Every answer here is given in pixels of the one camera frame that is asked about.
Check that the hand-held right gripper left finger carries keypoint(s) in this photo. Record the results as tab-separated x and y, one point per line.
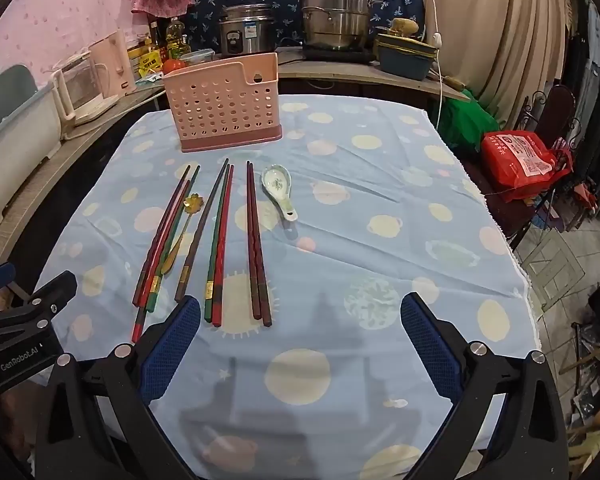
170	350

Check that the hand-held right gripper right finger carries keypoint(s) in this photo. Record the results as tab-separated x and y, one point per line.
430	350

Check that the gold flower spoon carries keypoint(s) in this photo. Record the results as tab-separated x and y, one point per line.
177	240

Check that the brown chopstick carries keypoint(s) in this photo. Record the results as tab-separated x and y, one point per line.
162	235
203	230

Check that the green chopstick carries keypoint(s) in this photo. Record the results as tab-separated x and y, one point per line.
217	240

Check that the dark red chopstick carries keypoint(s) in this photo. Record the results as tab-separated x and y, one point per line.
252	240
260	260

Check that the group of coloured chopsticks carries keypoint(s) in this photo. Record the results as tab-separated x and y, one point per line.
177	220

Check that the white floral ceramic spoon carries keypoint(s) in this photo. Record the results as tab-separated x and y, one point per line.
275	182

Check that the pink perforated utensil basket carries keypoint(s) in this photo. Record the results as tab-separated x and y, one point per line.
220	105

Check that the white plastic bin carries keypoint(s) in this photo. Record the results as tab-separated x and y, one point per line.
15	135

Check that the blue dotted tablecloth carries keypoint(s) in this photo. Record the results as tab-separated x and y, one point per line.
355	185

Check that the white microwave oven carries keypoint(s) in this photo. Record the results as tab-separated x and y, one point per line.
82	92

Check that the red plastic bag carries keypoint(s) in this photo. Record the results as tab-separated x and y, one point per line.
520	157

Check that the green bag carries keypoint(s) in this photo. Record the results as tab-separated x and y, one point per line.
467	120

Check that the pink electric kettle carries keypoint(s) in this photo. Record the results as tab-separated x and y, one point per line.
112	62

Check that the yellow packet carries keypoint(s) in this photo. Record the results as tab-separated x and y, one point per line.
147	62

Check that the wooden rolling pin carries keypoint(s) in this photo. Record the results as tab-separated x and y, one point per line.
454	82

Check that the red tomato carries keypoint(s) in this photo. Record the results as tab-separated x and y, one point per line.
174	66

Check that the dark metal chair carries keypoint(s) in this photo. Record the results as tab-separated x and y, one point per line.
560	105

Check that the dark sauce bottle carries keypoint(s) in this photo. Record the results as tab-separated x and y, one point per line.
156	40

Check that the teal lidded container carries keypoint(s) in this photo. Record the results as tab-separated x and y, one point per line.
405	57

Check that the yellow oil bottle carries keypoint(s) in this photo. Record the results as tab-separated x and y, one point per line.
177	40

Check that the black induction cooker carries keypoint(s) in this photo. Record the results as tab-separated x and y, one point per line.
337	55

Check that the hanging dark clothes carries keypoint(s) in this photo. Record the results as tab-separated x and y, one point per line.
592	85

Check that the beige curtain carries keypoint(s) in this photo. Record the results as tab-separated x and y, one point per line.
505	35

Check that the potato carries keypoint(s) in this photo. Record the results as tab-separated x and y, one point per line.
404	25

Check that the steel rice cooker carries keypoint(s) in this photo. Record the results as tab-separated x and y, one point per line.
247	30

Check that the steel steamer pot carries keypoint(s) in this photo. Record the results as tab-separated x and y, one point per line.
336	10

